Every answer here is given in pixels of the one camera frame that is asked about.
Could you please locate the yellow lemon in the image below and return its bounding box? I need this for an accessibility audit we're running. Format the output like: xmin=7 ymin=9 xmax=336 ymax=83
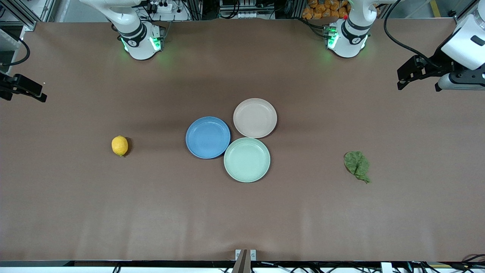
xmin=111 ymin=135 xmax=128 ymax=157

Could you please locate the green lettuce leaf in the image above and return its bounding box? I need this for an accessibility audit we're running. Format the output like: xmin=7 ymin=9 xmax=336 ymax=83
xmin=344 ymin=151 xmax=372 ymax=184

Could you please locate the orange snack bags pile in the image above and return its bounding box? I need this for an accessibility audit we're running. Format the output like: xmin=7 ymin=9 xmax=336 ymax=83
xmin=302 ymin=0 xmax=351 ymax=20

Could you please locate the white power strip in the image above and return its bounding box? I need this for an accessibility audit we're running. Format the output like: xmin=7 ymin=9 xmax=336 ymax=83
xmin=150 ymin=0 xmax=174 ymax=14

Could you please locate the beige plate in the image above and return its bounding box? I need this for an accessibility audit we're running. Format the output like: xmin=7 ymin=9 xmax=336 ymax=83
xmin=233 ymin=98 xmax=278 ymax=139

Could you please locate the grey equipment rack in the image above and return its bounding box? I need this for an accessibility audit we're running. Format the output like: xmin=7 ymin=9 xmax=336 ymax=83
xmin=220 ymin=0 xmax=277 ymax=19

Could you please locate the blue plate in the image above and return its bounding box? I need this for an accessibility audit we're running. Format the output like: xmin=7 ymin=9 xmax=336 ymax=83
xmin=185 ymin=116 xmax=231 ymax=159

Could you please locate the pale green plate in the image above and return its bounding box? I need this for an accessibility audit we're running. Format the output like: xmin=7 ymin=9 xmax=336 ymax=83
xmin=224 ymin=137 xmax=271 ymax=183

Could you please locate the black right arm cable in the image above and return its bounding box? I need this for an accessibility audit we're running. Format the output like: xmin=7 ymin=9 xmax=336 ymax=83
xmin=0 ymin=37 xmax=31 ymax=72

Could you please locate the aluminium frame profile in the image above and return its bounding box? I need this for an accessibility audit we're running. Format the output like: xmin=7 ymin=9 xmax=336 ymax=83
xmin=0 ymin=0 xmax=38 ymax=31

